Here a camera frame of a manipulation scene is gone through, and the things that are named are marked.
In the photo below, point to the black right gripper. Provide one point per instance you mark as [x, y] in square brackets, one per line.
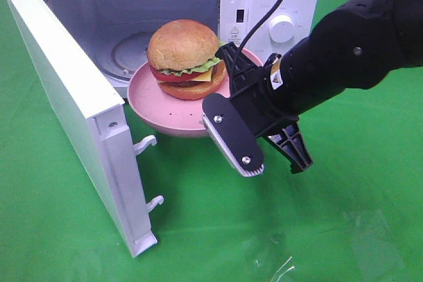
[251, 87]

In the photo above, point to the pink round plate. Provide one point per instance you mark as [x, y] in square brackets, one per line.
[162, 112]

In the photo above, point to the burger with lettuce and tomato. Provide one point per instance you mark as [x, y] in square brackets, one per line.
[181, 57]

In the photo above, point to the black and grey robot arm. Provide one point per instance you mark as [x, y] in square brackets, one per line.
[355, 46]

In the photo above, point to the upper white round knob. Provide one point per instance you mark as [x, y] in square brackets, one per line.
[281, 28]

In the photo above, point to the green table cloth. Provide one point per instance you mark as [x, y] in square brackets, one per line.
[354, 215]

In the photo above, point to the glass microwave turntable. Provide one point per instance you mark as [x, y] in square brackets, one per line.
[121, 55]

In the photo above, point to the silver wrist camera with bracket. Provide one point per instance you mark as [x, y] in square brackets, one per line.
[232, 136]

